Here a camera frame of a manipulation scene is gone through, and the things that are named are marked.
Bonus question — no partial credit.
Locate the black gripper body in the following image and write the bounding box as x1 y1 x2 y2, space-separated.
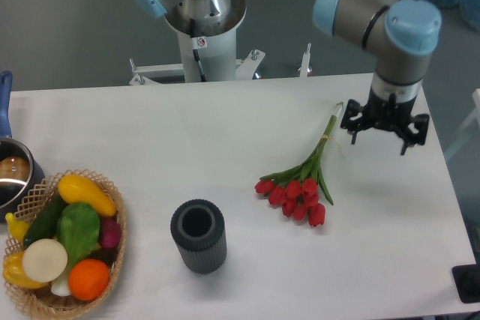
360 90 416 133

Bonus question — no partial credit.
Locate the red tulip bouquet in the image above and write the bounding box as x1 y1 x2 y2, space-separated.
254 102 344 227

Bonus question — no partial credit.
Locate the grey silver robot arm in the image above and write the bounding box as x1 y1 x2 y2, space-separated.
134 0 442 148

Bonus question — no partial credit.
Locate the black device at table edge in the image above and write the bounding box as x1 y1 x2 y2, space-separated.
451 264 480 304

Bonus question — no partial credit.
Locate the dark grey ribbed vase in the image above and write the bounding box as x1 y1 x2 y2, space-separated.
170 199 227 274

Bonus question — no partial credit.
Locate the purple red onion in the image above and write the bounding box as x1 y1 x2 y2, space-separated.
98 218 122 249

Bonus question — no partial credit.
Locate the yellow squash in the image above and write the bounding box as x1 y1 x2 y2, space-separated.
58 174 117 217

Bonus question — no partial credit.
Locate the green lettuce leaf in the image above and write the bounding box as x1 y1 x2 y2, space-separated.
56 202 101 271

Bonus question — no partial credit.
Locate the orange fruit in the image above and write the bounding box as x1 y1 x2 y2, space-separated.
68 259 110 301

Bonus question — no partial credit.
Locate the green cucumber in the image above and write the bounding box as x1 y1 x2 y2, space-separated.
22 193 68 249

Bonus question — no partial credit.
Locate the white leek stalk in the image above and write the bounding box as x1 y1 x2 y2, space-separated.
50 269 71 297

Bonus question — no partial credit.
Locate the white round radish slice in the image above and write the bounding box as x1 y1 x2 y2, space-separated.
22 238 68 283

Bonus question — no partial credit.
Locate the yellow bell pepper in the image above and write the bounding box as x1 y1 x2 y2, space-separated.
2 251 49 289

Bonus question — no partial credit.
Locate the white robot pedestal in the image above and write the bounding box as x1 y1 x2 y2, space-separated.
128 29 314 86

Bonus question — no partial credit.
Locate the blue handled saucepan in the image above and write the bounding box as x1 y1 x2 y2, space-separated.
1 70 44 224

